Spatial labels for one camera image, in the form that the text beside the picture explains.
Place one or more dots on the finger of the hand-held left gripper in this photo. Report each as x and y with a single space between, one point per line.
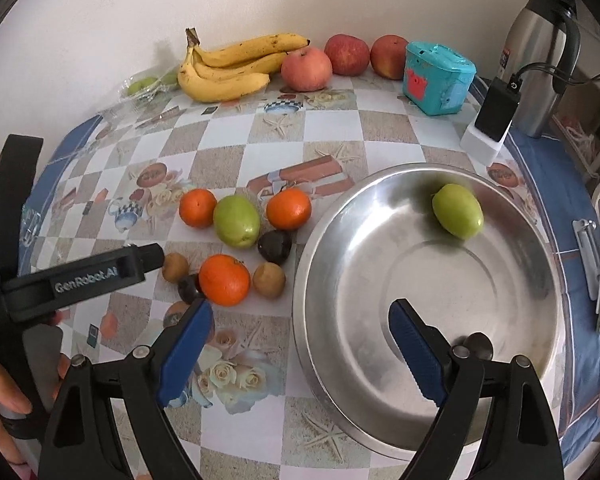
147 260

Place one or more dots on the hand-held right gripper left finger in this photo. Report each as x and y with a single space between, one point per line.
185 355

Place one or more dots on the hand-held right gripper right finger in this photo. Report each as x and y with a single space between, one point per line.
415 355

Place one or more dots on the brown kiwi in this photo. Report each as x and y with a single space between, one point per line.
269 280
175 266

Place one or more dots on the orange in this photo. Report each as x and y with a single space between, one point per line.
197 207
288 208
224 280

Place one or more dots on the stainless steel bowl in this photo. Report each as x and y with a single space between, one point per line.
380 260

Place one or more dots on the green jujube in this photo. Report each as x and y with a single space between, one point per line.
457 210
236 221

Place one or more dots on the printed checkered tablecloth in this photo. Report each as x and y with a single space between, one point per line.
230 155

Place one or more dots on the clear bag of green fruit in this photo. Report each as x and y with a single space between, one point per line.
145 85

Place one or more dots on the yellow banana bunch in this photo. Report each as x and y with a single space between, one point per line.
220 77

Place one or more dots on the metal phone stand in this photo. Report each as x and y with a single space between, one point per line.
587 255

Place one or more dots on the pale pink apple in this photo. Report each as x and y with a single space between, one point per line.
306 68

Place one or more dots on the black power adapter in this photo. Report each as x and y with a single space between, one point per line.
497 107

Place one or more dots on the white mesh bag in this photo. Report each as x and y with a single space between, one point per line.
577 137

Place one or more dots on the teal plastic box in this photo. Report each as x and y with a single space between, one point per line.
437 77

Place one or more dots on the red apple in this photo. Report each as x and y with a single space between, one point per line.
389 56
346 55

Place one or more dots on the stainless steel thermos kettle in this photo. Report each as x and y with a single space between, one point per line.
532 50

